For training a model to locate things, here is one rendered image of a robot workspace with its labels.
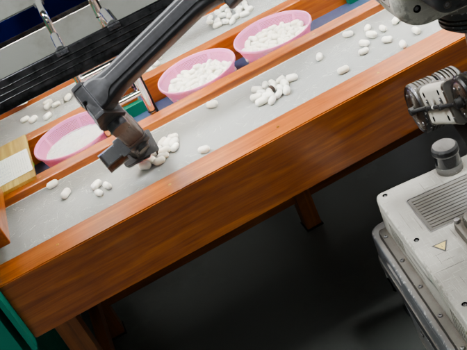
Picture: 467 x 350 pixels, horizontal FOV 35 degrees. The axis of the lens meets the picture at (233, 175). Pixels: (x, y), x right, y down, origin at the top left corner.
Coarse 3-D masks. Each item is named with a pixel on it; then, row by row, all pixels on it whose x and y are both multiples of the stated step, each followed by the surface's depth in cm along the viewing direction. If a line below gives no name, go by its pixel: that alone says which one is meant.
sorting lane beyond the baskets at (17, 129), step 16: (256, 0) 274; (272, 0) 268; (192, 32) 272; (208, 32) 266; (176, 48) 265; (192, 48) 260; (160, 64) 259; (48, 96) 273; (64, 96) 268; (16, 112) 272; (32, 112) 266; (64, 112) 255; (0, 128) 265; (16, 128) 259; (32, 128) 254; (0, 144) 253
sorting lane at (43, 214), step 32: (384, 32) 215; (288, 64) 221; (320, 64) 214; (352, 64) 207; (224, 96) 220; (288, 96) 205; (160, 128) 218; (192, 128) 211; (224, 128) 204; (96, 160) 216; (192, 160) 196; (128, 192) 195; (32, 224) 200; (64, 224) 194; (0, 256) 193
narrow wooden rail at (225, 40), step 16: (288, 0) 256; (304, 0) 253; (320, 0) 255; (336, 0) 257; (256, 16) 255; (320, 16) 258; (224, 32) 254; (208, 48) 249; (224, 48) 251; (144, 80) 246; (160, 96) 250; (80, 112) 243; (48, 128) 242; (32, 144) 242; (48, 144) 244
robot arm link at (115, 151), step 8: (112, 144) 187; (120, 144) 184; (144, 144) 180; (104, 152) 184; (112, 152) 184; (120, 152) 184; (128, 152) 184; (104, 160) 184; (112, 160) 184; (120, 160) 186; (112, 168) 186
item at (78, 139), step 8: (88, 128) 240; (96, 128) 237; (72, 136) 237; (80, 136) 235; (88, 136) 233; (96, 136) 232; (56, 144) 239; (64, 144) 235; (72, 144) 232; (80, 144) 231; (48, 152) 236; (56, 152) 233; (64, 152) 231; (72, 152) 228
